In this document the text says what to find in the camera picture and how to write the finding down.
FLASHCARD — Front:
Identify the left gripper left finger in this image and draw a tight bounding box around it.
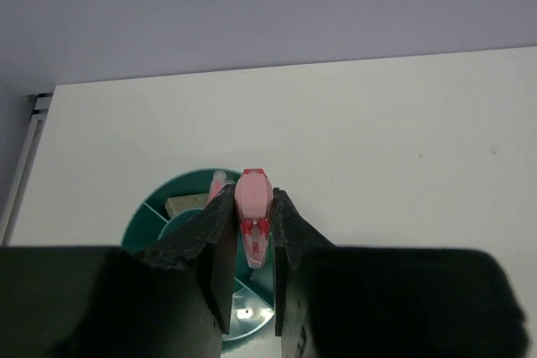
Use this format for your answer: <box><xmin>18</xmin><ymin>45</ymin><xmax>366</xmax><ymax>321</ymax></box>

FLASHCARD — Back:
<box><xmin>1</xmin><ymin>184</ymin><xmax>237</xmax><ymax>357</ymax></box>

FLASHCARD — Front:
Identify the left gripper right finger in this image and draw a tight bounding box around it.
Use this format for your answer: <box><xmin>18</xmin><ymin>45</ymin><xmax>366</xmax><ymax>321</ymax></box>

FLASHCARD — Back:
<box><xmin>272</xmin><ymin>189</ymin><xmax>528</xmax><ymax>357</ymax></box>

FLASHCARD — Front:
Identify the beige eraser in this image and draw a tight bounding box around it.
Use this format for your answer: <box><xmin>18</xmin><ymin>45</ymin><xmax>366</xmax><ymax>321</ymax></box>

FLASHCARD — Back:
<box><xmin>164</xmin><ymin>193</ymin><xmax>208</xmax><ymax>219</ymax></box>

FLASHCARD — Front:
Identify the pink pen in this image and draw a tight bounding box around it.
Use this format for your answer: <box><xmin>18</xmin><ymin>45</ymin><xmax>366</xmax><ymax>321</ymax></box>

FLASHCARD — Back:
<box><xmin>207</xmin><ymin>170</ymin><xmax>234</xmax><ymax>203</ymax></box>

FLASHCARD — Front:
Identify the teal round divided organizer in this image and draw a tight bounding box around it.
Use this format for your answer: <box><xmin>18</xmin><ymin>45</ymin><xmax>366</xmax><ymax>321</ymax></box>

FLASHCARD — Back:
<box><xmin>122</xmin><ymin>168</ymin><xmax>274</xmax><ymax>354</ymax></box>

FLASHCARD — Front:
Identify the aluminium rail left edge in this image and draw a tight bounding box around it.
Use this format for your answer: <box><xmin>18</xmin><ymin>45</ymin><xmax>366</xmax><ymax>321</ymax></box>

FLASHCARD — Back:
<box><xmin>1</xmin><ymin>93</ymin><xmax>53</xmax><ymax>246</ymax></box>

